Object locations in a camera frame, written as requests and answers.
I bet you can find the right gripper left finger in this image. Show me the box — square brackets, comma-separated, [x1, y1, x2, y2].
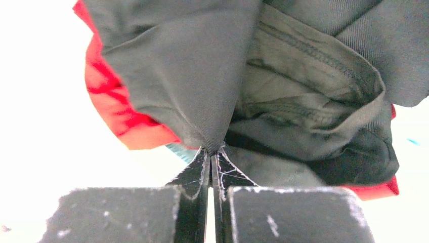
[41, 149, 210, 243]

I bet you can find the black garment corner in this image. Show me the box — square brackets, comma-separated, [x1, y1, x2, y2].
[75, 1, 428, 171]

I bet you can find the red garment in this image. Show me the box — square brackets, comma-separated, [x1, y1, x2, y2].
[72, 0, 400, 202]

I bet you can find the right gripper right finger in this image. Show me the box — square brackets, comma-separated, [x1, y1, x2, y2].
[211, 149, 374, 243]

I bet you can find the teal laundry basket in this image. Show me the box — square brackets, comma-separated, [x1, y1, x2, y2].
[166, 143, 198, 164]

